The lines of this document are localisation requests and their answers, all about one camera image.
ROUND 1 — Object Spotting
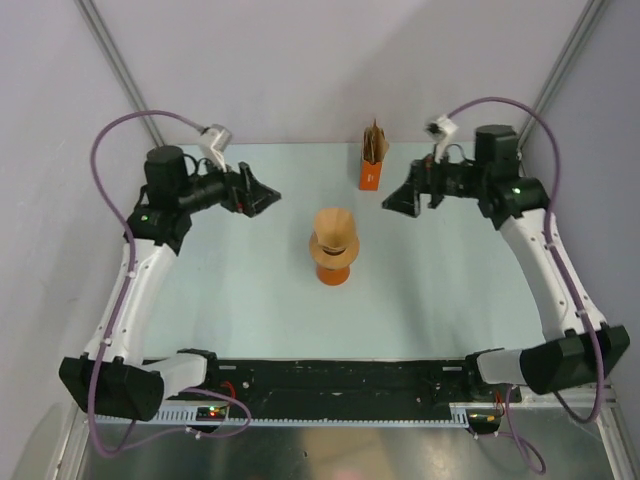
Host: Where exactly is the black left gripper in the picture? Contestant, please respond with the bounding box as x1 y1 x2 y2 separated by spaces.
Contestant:
177 150 279 218

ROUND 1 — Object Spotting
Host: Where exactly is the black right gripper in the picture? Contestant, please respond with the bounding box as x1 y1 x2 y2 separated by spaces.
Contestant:
383 143 489 218

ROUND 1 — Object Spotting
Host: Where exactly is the brown paper coffee filter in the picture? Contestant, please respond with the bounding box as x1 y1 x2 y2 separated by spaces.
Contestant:
313 207 356 253

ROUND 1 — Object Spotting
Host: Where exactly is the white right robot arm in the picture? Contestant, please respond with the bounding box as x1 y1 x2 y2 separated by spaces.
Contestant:
382 118 630 401

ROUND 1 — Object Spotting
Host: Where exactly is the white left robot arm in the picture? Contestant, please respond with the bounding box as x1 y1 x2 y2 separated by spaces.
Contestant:
59 146 281 421

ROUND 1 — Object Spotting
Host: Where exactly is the orange coffee filter box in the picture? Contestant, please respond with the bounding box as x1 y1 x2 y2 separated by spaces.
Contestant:
358 160 383 191

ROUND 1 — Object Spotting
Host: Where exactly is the orange glass carafe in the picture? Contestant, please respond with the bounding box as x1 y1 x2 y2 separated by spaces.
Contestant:
316 265 350 286

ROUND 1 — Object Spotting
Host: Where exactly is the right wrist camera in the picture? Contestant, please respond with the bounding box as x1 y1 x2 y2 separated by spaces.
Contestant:
424 114 458 163

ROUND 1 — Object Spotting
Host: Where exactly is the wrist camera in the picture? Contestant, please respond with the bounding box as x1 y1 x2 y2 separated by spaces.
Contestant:
424 114 458 163
198 124 232 172

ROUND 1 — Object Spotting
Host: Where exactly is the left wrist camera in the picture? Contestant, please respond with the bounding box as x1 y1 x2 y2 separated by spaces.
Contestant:
198 124 232 172

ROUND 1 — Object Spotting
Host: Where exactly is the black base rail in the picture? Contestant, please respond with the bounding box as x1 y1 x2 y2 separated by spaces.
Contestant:
178 359 522 422

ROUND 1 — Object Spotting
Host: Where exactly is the white cable duct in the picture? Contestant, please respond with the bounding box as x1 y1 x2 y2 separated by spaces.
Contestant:
94 403 474 429

